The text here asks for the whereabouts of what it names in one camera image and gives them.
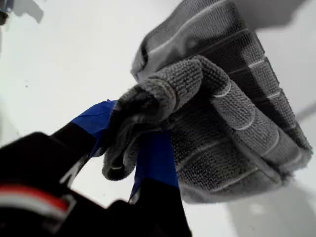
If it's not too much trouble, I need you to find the grey striped towel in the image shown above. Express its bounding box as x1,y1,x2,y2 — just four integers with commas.
101,0,314,205

